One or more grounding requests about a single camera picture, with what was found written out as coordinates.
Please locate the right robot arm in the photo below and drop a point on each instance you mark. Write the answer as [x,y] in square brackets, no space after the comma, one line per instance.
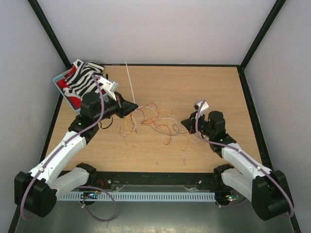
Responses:
[267,190]

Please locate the circuit board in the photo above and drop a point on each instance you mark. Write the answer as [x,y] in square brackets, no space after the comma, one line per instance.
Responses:
[89,195]
[232,197]

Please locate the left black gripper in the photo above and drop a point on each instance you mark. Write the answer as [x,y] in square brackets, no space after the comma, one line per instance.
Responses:
[124,107]

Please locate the right circuit board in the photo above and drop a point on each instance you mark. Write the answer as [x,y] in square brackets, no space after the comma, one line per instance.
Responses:
[232,197]

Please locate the red cloth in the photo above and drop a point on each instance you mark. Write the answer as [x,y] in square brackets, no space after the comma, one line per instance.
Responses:
[72,97]

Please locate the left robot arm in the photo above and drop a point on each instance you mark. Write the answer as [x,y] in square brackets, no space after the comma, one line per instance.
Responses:
[79,134]

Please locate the black frame post left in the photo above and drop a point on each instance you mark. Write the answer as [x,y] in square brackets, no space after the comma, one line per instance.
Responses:
[49,31]

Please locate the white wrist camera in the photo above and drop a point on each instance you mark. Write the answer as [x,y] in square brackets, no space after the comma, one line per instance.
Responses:
[109,87]
[201,108]

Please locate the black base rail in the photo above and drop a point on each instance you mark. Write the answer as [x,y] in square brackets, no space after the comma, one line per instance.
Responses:
[155,178]

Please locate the black frame post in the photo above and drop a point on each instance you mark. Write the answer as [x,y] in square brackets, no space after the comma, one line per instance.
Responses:
[49,31]
[262,32]

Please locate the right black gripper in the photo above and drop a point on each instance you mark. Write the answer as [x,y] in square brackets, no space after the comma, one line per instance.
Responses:
[189,124]

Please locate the black frame post right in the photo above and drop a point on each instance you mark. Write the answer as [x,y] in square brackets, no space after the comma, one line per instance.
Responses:
[262,32]

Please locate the left circuit board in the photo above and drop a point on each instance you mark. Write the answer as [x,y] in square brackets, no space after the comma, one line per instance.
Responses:
[89,195]

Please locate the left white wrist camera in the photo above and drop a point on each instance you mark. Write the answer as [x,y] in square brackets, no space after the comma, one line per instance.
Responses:
[109,87]

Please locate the light blue plastic basket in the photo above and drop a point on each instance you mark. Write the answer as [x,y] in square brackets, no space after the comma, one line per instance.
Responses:
[99,86]

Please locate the black white striped cloth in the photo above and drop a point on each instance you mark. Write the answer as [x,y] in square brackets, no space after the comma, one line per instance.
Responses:
[81,81]

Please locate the light blue slotted cable duct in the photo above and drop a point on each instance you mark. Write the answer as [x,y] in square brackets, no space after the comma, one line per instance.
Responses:
[145,197]

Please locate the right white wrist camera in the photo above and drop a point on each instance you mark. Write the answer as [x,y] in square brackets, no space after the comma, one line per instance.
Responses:
[201,108]

